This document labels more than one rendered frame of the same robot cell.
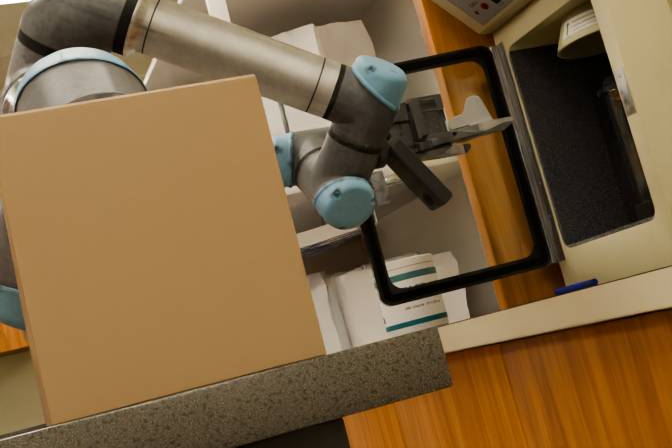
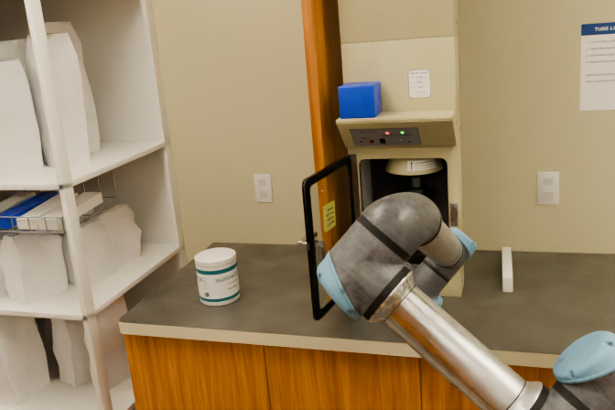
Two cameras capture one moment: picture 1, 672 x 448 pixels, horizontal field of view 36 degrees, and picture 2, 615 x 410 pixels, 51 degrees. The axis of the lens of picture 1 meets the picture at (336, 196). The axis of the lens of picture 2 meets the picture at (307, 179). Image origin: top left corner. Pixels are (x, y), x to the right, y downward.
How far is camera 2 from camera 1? 1.63 m
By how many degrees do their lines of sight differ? 55
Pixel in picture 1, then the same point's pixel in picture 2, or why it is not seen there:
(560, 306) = (510, 355)
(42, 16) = (413, 234)
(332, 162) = (436, 288)
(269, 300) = not seen: outside the picture
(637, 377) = not seen: hidden behind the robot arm
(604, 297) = (549, 359)
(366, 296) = (93, 244)
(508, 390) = (416, 374)
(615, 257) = not seen: hidden behind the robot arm
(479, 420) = (374, 383)
